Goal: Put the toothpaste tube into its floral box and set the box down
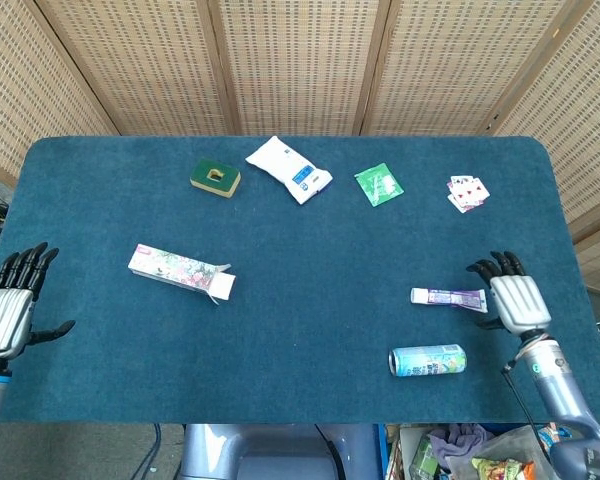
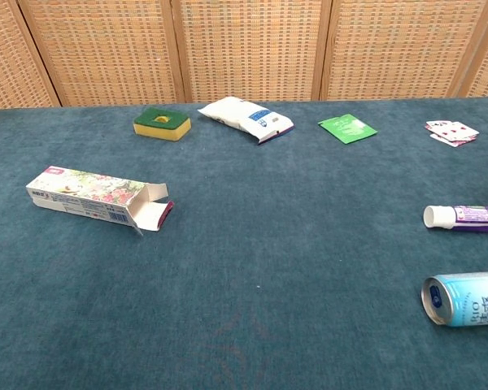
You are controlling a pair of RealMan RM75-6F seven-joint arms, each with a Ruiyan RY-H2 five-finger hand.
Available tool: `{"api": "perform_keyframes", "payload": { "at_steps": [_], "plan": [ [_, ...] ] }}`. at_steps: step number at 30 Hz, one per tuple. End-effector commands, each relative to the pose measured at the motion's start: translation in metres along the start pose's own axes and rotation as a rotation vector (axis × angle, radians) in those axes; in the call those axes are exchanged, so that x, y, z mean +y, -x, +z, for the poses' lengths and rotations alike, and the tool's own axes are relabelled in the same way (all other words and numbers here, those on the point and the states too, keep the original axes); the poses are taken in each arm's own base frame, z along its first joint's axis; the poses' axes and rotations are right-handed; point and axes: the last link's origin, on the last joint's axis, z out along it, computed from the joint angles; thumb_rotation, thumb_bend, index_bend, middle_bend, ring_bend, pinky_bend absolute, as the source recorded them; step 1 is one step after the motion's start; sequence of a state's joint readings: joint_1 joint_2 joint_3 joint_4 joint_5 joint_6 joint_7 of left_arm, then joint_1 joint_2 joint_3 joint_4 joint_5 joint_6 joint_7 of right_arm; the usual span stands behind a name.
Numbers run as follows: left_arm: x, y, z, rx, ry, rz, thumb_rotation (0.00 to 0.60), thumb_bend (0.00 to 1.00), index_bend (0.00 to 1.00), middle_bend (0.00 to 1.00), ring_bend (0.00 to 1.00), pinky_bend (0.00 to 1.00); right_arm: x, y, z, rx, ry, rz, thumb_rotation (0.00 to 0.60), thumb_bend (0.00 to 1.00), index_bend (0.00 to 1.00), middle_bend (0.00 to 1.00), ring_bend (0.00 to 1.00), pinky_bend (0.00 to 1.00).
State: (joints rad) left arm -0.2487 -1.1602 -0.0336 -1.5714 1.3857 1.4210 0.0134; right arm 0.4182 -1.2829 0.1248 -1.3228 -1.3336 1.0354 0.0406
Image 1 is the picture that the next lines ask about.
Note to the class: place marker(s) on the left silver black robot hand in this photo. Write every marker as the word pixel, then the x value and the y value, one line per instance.
pixel 5 310

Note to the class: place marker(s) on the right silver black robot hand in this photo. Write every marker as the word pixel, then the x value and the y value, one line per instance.
pixel 517 300

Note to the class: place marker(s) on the purple white tube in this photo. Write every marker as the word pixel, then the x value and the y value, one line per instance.
pixel 445 297

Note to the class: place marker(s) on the floral white box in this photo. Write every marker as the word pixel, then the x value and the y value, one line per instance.
pixel 170 265

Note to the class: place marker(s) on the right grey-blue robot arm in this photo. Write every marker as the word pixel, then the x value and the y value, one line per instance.
pixel 550 372

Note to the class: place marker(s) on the playing card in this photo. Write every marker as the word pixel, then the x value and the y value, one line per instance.
pixel 472 190
pixel 476 203
pixel 457 180
pixel 457 203

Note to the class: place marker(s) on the light blue drink can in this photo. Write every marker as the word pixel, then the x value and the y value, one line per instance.
pixel 425 360

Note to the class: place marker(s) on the orange teal packet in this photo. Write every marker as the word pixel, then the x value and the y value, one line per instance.
pixel 550 434

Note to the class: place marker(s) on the clear plastic bag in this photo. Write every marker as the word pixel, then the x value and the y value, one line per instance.
pixel 520 445

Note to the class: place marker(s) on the purple cloth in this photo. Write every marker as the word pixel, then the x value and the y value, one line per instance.
pixel 460 440

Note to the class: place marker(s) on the yellow green snack pack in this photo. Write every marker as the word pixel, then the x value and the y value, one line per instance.
pixel 500 470

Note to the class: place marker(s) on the green sachet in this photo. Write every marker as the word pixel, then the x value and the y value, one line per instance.
pixel 377 184

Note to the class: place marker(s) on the green packet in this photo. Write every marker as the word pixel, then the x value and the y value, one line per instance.
pixel 422 457

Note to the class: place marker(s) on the woven wooden screen panel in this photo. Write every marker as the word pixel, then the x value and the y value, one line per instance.
pixel 145 65
pixel 20 100
pixel 300 65
pixel 445 65
pixel 580 125

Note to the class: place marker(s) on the teal felt table mat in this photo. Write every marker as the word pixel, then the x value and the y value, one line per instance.
pixel 300 325

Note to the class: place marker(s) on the green yellow sponge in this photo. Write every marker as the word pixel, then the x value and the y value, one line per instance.
pixel 217 180

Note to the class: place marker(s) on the white wet wipes pack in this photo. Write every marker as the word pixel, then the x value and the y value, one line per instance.
pixel 285 165

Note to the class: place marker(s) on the grey-blue robot torso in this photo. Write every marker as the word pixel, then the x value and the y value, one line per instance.
pixel 280 450

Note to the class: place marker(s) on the blue metal post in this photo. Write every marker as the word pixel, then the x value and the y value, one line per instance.
pixel 381 450

